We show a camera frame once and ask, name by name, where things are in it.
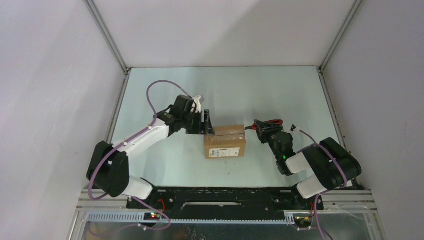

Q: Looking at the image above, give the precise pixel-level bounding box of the aluminium frame post right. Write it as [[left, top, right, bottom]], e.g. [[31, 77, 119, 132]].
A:
[[318, 0, 364, 73]]

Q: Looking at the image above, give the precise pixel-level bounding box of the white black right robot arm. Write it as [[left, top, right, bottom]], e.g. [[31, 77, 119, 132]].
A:
[[246, 119, 362, 209]]

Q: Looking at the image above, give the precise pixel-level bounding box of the aluminium frame post left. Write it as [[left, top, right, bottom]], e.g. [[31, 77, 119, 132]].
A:
[[83, 0, 130, 75]]

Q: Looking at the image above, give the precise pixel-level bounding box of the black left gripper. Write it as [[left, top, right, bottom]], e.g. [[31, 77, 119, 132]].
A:
[[181, 109, 214, 135]]

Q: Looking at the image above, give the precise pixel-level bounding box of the brown cardboard express box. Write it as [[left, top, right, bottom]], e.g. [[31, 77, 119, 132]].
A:
[[203, 125, 247, 160]]

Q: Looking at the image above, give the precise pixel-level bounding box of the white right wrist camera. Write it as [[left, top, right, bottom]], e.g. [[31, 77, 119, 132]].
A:
[[288, 124, 301, 135]]

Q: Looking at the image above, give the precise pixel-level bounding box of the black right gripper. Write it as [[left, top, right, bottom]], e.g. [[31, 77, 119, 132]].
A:
[[254, 119, 284, 160]]

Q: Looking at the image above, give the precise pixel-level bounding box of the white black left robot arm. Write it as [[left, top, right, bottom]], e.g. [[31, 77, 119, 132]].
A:
[[86, 95, 214, 208]]

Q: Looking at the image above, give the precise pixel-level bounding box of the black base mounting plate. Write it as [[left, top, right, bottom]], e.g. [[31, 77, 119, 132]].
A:
[[144, 186, 324, 221]]

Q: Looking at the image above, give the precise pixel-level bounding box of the aluminium frame post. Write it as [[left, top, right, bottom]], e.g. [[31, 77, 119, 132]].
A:
[[83, 0, 130, 75], [318, 0, 364, 73]]

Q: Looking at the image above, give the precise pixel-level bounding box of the grey cable duct rail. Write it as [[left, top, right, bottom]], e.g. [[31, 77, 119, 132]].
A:
[[85, 211, 296, 225]]

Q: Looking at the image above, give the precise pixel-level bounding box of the red black utility knife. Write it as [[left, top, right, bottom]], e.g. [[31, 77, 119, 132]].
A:
[[244, 119, 283, 131]]

